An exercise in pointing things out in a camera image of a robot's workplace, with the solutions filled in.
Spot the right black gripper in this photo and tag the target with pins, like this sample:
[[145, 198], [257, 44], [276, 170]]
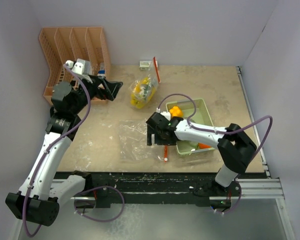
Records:
[[171, 142]]

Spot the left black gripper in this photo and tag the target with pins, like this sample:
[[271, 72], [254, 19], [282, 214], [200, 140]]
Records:
[[109, 89]]

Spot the yellow bell pepper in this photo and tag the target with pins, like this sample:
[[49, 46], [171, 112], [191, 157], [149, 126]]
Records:
[[175, 111]]

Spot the yellow banana bunch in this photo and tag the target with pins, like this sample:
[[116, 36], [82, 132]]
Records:
[[135, 99]]

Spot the white garlic bulb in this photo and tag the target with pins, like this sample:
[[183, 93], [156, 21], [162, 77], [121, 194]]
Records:
[[141, 93]]

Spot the clear zip bag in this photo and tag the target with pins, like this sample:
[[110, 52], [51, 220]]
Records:
[[133, 142], [151, 73]]

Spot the green cucumber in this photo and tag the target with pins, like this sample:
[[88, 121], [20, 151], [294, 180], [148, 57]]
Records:
[[147, 88]]

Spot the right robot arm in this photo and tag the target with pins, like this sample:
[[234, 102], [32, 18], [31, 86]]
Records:
[[236, 148]]

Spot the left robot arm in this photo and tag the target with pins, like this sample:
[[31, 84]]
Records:
[[36, 202]]

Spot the white blue box organizer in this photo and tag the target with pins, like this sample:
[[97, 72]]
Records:
[[101, 70]]

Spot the small green white box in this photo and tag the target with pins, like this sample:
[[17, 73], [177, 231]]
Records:
[[145, 65]]

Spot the orange fruit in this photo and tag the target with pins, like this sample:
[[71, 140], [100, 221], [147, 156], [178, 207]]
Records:
[[203, 146]]

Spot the peach desk organizer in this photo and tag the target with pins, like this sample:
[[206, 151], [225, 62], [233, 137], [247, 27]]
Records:
[[60, 44]]

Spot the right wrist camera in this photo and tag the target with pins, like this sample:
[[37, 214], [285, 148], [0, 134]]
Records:
[[165, 116]]

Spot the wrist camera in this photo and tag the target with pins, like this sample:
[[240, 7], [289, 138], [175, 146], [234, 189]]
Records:
[[165, 116], [80, 66]]

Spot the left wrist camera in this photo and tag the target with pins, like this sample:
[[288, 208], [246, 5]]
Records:
[[80, 66]]

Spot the black table edge rail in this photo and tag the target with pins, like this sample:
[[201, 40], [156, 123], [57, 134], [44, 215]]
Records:
[[162, 188]]

